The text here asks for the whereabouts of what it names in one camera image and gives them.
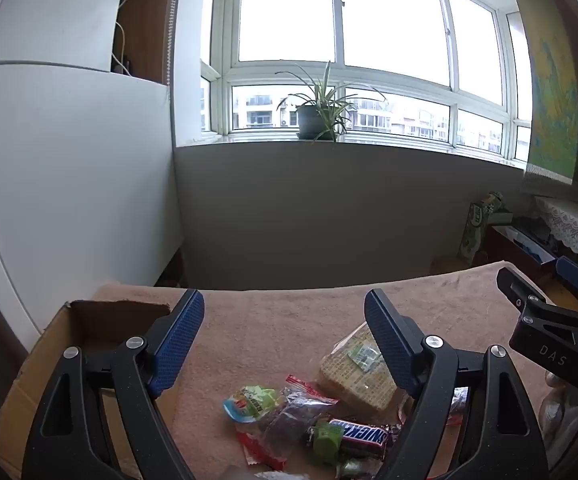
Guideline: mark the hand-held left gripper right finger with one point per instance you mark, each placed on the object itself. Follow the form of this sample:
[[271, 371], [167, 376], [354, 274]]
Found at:
[[389, 340]]

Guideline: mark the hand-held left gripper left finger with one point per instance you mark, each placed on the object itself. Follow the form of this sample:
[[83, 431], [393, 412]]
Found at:
[[179, 340]]

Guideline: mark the sliced bread packet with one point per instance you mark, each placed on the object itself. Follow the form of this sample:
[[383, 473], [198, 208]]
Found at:
[[354, 382]]

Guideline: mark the red and white snack packet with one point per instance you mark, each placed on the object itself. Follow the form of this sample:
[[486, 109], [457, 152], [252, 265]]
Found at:
[[458, 405]]

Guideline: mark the green jelly cup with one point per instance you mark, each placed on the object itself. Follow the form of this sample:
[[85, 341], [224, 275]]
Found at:
[[251, 402]]

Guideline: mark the brown chocolate bar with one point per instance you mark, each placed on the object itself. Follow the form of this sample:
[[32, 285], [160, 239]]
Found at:
[[364, 435]]

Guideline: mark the small green snack packet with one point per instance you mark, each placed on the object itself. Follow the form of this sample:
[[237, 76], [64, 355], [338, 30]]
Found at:
[[325, 442]]

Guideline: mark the clear packet with red ends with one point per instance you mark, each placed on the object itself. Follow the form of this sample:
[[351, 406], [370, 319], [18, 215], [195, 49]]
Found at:
[[289, 412]]

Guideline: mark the silver snack wrapper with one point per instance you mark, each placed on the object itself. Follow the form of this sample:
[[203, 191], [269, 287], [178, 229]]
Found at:
[[356, 467]]

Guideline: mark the cardboard box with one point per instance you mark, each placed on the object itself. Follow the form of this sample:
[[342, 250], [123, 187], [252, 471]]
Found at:
[[24, 400]]

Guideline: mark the person's right hand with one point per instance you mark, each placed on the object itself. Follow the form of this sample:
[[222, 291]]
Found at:
[[569, 420]]

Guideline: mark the white lace cloth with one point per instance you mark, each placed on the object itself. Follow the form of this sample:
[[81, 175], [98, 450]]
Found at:
[[576, 232]]

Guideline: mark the dark wooden cabinet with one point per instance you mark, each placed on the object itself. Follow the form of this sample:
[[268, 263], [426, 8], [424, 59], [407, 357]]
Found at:
[[514, 260]]

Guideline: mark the round wooden stool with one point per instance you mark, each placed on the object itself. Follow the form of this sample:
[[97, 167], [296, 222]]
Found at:
[[449, 265]]

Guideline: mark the green and white carton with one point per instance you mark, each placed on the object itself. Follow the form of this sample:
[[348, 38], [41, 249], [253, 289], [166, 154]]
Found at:
[[474, 230]]

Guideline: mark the white cabinet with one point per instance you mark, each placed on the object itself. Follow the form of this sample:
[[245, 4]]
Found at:
[[69, 160]]

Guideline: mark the potted spider plant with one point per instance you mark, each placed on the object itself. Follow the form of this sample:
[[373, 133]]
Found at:
[[314, 120]]

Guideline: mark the white framed window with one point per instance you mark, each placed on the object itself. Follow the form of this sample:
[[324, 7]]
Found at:
[[389, 35]]

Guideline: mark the wooden shelf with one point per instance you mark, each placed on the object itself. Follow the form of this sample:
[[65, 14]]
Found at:
[[144, 20]]

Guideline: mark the wall map poster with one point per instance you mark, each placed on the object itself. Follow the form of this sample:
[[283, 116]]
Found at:
[[554, 85]]

